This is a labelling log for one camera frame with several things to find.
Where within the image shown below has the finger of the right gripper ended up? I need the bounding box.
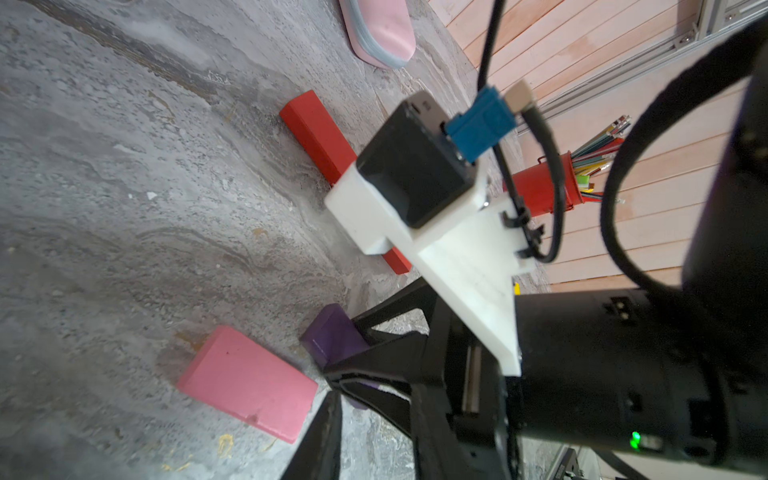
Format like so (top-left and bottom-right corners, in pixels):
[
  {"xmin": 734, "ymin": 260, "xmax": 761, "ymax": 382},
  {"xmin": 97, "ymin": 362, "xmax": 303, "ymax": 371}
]
[
  {"xmin": 323, "ymin": 332, "xmax": 427, "ymax": 438},
  {"xmin": 350, "ymin": 278, "xmax": 438, "ymax": 360}
]

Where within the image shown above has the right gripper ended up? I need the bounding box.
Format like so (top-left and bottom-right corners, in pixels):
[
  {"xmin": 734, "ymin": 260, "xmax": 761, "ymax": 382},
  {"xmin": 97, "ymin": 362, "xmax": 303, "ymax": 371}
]
[{"xmin": 414, "ymin": 289, "xmax": 729, "ymax": 479}]

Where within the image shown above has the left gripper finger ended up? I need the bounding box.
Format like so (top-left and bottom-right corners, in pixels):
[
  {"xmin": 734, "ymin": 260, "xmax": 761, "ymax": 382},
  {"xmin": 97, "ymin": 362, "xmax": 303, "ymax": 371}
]
[{"xmin": 281, "ymin": 390, "xmax": 343, "ymax": 480}]

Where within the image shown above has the purple block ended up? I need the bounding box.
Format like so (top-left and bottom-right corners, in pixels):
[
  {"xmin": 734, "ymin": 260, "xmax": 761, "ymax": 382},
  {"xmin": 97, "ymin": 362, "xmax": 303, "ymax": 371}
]
[{"xmin": 300, "ymin": 303, "xmax": 369, "ymax": 371}]

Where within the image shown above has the long red block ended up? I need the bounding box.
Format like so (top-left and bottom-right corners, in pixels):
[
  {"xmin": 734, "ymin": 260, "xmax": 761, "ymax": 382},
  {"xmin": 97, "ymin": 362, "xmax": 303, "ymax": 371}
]
[{"xmin": 279, "ymin": 89, "xmax": 414, "ymax": 276}]

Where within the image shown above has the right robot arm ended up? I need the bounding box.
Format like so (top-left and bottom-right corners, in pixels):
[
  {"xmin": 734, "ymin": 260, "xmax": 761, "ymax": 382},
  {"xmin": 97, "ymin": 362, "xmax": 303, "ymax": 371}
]
[{"xmin": 323, "ymin": 18, "xmax": 767, "ymax": 479}]

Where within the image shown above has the pink block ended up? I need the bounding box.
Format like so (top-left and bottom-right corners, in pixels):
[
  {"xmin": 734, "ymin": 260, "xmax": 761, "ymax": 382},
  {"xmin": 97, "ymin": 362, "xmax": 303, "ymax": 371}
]
[{"xmin": 177, "ymin": 326, "xmax": 318, "ymax": 444}]

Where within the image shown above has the red pencil cup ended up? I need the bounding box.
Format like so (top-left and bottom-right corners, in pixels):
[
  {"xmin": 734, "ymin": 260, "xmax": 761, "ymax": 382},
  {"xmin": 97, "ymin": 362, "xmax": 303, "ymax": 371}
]
[{"xmin": 512, "ymin": 152, "xmax": 586, "ymax": 217}]

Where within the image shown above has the coloured pencils bunch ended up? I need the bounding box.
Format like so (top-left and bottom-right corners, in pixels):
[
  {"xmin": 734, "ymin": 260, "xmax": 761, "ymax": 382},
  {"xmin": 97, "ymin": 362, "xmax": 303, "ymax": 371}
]
[{"xmin": 571, "ymin": 115, "xmax": 632, "ymax": 203}]

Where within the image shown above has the pink eraser case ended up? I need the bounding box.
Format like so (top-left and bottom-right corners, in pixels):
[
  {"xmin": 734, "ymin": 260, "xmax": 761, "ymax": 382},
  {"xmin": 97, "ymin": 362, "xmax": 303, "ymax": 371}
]
[{"xmin": 339, "ymin": 0, "xmax": 416, "ymax": 70}]

